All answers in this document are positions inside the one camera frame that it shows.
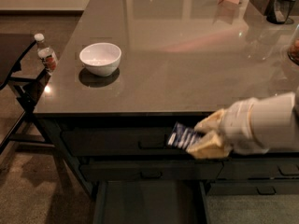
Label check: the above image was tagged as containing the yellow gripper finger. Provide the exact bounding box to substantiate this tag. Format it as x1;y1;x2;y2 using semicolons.
194;109;225;133
186;131;232;160

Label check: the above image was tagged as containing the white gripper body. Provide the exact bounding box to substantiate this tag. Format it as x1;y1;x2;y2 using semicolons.
219;98;268;155

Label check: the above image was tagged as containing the blue rxbar blueberry wrapper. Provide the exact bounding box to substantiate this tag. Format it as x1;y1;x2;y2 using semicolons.
166;122;201;149

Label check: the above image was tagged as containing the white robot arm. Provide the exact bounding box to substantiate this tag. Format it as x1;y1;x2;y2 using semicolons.
187;90;299;159

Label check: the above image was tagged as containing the dark middle right drawer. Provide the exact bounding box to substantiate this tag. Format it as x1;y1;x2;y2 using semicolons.
218;159;299;180

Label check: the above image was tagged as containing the dark drawer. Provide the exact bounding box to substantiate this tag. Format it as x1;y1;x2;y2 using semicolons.
80;160;222;182
207;180;299;196
61;127;201;156
230;151;299;158
218;159;299;180

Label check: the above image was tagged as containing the dark middle left drawer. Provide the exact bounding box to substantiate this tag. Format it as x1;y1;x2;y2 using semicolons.
80;160;222;182

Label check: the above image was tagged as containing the dark top right drawer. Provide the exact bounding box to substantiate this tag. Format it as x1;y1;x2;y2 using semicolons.
230;151;299;158

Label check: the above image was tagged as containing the dark bottom right drawer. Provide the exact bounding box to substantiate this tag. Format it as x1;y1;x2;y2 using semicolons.
207;180;299;196

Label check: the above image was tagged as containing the open bottom left drawer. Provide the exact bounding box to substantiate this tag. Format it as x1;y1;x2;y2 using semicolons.
93;181;211;224

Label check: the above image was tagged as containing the dark top left drawer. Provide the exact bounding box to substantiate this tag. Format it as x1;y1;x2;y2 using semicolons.
61;127;201;156

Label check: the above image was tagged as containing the glass jar with snacks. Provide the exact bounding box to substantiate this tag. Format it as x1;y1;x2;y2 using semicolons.
288;24;299;65

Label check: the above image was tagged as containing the white ceramic bowl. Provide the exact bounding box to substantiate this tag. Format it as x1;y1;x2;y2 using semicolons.
79;43;121;77

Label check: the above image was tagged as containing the clear plastic water bottle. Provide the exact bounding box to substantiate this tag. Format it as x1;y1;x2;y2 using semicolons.
34;34;58;75

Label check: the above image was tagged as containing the dark chair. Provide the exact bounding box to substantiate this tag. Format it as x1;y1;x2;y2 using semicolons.
0;34;51;153

